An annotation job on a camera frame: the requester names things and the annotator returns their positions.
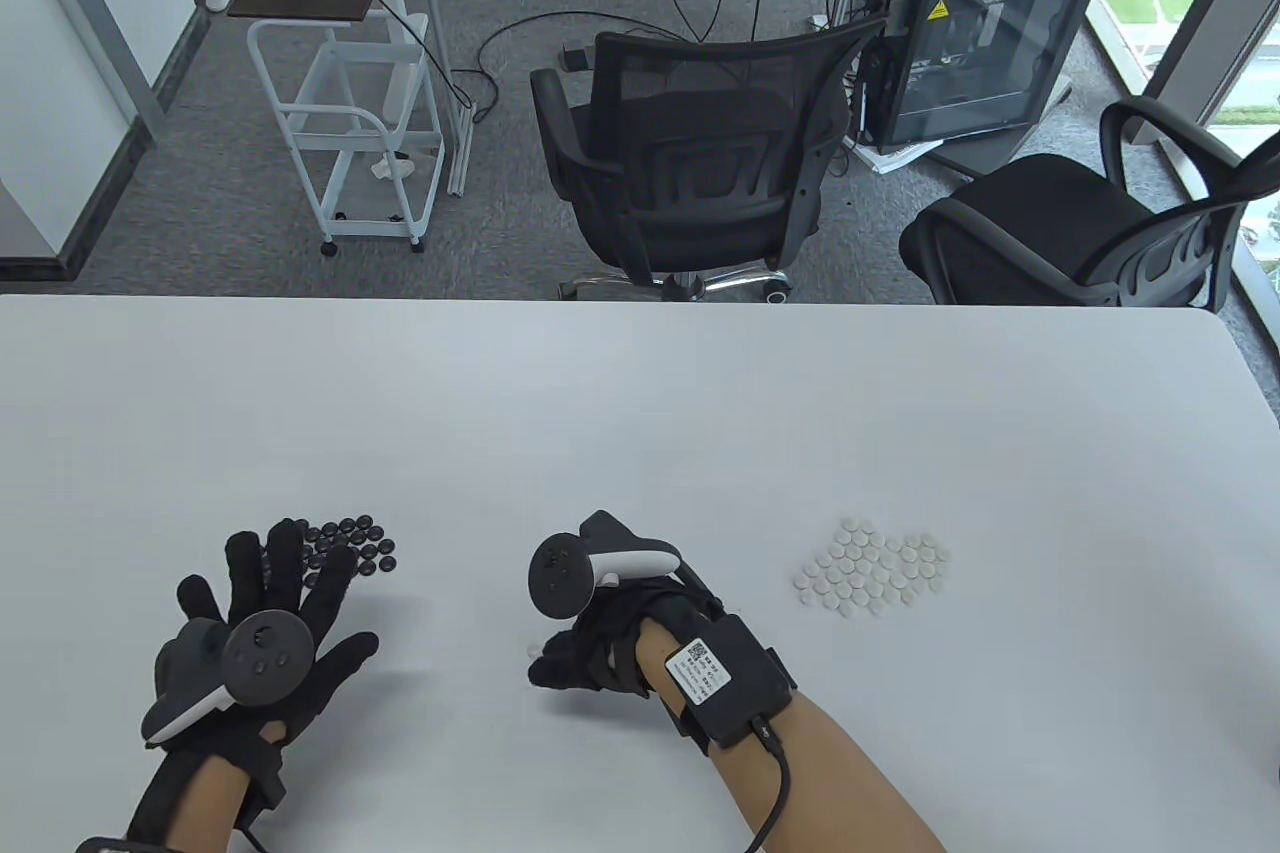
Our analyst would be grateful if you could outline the group of white Go stones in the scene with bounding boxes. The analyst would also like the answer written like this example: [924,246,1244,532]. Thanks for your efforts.
[793,519,953,619]

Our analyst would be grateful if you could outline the person's left hand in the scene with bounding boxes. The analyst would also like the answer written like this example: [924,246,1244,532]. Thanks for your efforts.
[150,519,381,809]

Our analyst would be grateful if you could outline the black looped floor cable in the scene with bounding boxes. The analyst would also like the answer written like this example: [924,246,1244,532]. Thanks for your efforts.
[478,11,691,126]

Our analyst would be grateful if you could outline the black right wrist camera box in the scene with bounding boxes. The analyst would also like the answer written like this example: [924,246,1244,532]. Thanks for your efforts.
[664,615,793,750]

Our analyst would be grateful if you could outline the person's right hand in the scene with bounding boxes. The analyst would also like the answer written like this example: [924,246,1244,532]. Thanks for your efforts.
[527,583,726,699]

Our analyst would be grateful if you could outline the black white hand controller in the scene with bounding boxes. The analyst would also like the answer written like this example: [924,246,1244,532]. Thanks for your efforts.
[528,510,683,618]
[140,611,313,746]

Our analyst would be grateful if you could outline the black wrist box cable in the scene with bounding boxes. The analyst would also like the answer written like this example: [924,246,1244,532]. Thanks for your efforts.
[745,718,794,853]

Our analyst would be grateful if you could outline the black white left hand controller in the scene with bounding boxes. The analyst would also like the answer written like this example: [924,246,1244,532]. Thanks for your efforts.
[140,611,313,746]

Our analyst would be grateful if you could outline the person's right forearm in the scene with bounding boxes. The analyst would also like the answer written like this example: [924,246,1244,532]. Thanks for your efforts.
[640,621,946,853]

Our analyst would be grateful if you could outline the black glass computer tower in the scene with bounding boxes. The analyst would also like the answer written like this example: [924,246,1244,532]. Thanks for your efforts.
[862,0,1106,149]

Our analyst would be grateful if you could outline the black office chair curved armrests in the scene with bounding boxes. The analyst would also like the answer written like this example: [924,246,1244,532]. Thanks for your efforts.
[898,96,1280,309]

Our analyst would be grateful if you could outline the black mesh office chair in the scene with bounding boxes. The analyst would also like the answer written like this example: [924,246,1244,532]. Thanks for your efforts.
[530,15,891,304]

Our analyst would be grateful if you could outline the white papers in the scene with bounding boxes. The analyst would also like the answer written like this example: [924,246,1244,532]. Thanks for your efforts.
[850,138,946,174]

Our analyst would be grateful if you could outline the group of black Go stones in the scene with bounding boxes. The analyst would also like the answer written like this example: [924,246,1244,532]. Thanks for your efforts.
[300,517,399,594]

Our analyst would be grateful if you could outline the aluminium profile rods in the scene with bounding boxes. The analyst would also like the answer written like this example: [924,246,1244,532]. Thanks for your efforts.
[405,0,476,194]

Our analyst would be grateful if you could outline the white rolling cart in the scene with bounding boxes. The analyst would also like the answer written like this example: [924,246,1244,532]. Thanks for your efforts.
[247,13,446,256]

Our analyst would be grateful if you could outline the person's left forearm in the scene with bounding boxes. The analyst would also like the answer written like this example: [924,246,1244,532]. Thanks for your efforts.
[125,755,263,853]

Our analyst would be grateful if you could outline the black white right hand controller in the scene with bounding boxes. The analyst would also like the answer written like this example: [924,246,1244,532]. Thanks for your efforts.
[528,510,683,618]

